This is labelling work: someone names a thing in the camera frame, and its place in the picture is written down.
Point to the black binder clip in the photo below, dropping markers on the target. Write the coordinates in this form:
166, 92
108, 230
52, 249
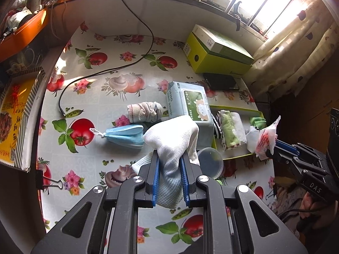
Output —
268, 194
39, 180

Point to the black curved hook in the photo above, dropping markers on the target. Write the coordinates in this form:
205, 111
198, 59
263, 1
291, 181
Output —
238, 16

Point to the orange box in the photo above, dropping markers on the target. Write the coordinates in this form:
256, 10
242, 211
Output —
23, 34

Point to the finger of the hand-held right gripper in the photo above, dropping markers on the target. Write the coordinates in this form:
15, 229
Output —
287, 146
280, 156

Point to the small white cloth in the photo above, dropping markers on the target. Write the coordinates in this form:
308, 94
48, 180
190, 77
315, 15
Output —
253, 139

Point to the white waffle cloth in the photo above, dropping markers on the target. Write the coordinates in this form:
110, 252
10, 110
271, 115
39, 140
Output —
172, 143

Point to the round plastic lid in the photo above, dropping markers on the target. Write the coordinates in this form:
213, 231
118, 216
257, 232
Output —
210, 162

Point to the wet wipes pack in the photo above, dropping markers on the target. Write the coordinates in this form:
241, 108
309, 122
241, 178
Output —
190, 103

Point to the black box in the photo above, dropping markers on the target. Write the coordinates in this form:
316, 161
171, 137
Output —
221, 82

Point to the blue face mask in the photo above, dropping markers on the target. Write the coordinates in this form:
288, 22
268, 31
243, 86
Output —
121, 137

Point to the green flat box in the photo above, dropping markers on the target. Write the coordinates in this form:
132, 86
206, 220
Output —
225, 45

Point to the green microfiber towel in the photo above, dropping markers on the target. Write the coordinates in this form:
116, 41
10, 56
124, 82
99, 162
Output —
229, 129

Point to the beige rolled socks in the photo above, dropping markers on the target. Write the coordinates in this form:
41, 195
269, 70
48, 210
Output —
143, 111

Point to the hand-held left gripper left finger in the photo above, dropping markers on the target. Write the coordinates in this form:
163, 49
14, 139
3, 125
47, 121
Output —
155, 180

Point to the person's right hand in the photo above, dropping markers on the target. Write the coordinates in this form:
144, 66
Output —
312, 202

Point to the red printed plastic packet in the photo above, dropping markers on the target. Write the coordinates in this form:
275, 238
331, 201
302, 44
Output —
266, 140

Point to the light green cloth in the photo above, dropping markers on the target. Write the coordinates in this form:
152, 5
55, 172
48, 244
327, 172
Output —
258, 123

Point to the yellow-green cardboard box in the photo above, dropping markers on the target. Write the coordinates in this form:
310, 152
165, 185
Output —
212, 58

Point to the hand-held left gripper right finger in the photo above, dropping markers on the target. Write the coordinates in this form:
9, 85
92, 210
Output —
184, 182

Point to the floral plastic tablecloth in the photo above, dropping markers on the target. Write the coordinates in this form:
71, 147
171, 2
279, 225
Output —
92, 164

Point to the cream dotted curtain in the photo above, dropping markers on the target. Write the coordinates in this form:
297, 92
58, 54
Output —
299, 45

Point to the yellow-green tray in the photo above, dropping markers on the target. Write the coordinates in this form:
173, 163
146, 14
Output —
233, 154

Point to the yellow printed cardboard box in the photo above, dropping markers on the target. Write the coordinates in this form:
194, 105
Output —
13, 116

